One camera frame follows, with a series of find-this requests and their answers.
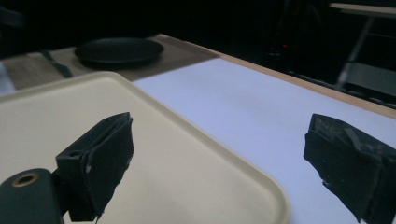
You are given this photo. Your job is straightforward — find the cream plastic tray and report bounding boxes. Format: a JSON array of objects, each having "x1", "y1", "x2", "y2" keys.
[{"x1": 0, "y1": 71, "x2": 292, "y2": 224}]

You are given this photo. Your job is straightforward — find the black knife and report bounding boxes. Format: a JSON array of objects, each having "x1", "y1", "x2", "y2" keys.
[{"x1": 40, "y1": 49, "x2": 75, "y2": 79}]

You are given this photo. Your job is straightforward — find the black round plate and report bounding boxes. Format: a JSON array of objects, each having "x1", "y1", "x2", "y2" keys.
[{"x1": 74, "y1": 37, "x2": 165, "y2": 66}]

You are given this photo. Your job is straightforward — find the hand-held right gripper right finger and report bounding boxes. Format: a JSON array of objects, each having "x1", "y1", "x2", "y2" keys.
[{"x1": 303, "y1": 113, "x2": 396, "y2": 224}]

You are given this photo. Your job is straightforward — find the brown placemat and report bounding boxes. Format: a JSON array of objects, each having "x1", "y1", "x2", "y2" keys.
[{"x1": 1, "y1": 35, "x2": 221, "y2": 91}]

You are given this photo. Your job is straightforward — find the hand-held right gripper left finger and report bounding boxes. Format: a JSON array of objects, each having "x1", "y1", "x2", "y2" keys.
[{"x1": 55, "y1": 111, "x2": 135, "y2": 223}]

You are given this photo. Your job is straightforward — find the white table mat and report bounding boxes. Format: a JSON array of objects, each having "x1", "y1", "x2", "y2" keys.
[{"x1": 133, "y1": 57, "x2": 396, "y2": 224}]

